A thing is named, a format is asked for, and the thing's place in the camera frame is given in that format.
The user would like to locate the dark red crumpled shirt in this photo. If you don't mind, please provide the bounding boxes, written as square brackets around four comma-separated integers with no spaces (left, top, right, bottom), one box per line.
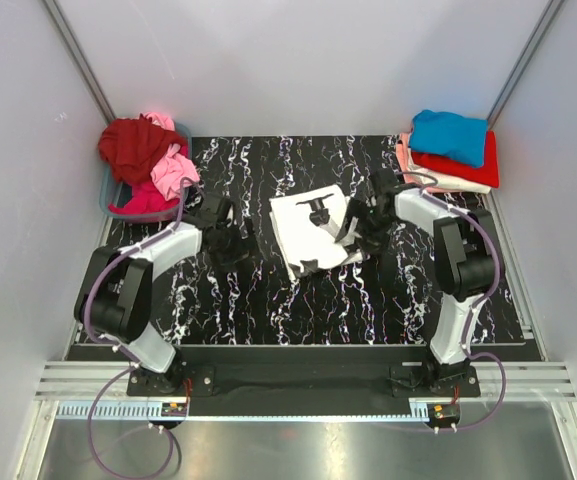
[97,115,188,185]

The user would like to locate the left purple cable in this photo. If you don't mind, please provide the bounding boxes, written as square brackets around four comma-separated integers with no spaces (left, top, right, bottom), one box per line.
[83,177,204,474]

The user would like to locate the folded cream t shirt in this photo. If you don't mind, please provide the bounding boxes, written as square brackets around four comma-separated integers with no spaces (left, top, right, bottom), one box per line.
[405,132,492,195]

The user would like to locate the magenta crumpled shirt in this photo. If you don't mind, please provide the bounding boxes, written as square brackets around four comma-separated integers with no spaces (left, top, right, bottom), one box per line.
[108,181,179,216]

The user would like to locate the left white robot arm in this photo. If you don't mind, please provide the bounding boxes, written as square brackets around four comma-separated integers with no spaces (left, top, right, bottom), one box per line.
[74,194,259,389]

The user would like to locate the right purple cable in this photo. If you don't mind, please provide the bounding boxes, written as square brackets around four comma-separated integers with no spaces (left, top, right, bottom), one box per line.
[382,171,508,434]

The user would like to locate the folded red t shirt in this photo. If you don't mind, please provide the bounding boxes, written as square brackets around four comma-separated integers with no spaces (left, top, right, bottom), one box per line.
[411,130,500,188]

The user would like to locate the folded salmon pink t shirt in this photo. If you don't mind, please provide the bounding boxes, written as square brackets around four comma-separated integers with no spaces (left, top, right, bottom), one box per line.
[395,133,447,193]

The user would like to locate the blue plastic laundry basket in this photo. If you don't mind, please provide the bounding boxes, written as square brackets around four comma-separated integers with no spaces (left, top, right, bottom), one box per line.
[97,113,199,221]

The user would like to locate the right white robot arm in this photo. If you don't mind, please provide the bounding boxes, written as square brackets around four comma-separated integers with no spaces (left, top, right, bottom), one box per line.
[336,169,503,391]

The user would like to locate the purple cable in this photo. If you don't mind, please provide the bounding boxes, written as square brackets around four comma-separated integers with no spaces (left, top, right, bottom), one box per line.
[83,177,204,474]
[382,171,508,434]

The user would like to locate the white slotted cable duct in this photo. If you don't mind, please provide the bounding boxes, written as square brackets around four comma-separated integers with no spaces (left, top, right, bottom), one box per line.
[56,399,429,423]

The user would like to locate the light pink crumpled shirt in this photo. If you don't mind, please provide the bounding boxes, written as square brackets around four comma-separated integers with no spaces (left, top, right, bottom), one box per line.
[145,111,202,200]

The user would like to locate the white t shirt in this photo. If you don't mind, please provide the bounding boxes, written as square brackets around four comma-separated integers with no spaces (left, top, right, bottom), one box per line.
[270,185,365,281]

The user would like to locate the folded blue t shirt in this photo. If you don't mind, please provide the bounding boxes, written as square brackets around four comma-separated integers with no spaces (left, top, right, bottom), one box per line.
[409,110,488,168]

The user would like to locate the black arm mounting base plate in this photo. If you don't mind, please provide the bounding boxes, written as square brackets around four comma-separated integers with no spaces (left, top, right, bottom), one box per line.
[127,345,481,420]

